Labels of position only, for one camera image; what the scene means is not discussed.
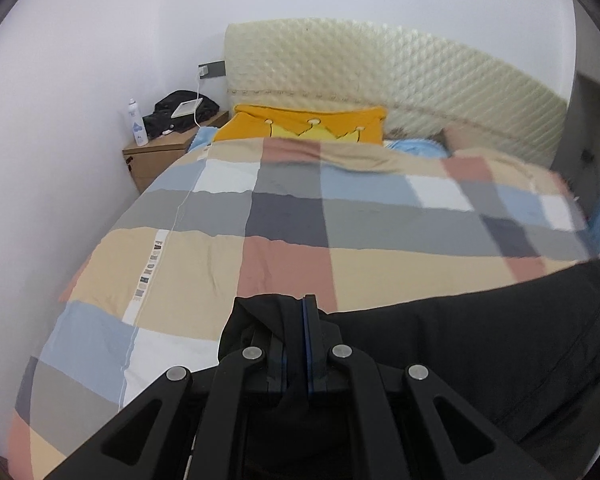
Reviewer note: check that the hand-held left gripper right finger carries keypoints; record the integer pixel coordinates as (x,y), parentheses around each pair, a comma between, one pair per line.
(308,345)

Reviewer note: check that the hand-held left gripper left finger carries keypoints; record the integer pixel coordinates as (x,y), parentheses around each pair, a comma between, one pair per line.
(276,365)

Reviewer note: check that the black padded jacket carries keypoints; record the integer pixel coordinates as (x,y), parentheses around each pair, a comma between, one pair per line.
(480,340)

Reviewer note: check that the checked patchwork blanket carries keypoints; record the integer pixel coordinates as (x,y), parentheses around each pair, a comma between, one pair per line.
(205,260)

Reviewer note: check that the light blue cloth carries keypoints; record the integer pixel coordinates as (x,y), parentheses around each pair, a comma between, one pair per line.
(415,147)

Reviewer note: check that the yellow crown pillow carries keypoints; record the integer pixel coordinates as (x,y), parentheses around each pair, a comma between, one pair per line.
(260,120)

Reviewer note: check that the wooden nightstand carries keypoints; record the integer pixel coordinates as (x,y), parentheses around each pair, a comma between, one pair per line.
(155,160)

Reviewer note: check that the black bag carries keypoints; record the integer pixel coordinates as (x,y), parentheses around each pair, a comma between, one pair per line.
(165,122)

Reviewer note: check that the white flat device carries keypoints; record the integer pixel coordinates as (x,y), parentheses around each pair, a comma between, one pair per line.
(187,109)

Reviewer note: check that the white spray bottle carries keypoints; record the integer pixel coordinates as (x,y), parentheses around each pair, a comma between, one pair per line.
(137,125)

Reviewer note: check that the cream quilted headboard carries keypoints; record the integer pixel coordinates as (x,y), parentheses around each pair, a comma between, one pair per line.
(405,75)

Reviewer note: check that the grey and white wardrobe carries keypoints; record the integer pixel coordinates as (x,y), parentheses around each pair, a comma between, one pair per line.
(595,110)

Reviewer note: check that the dark wall socket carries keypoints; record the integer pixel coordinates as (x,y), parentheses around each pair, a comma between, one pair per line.
(212,70)

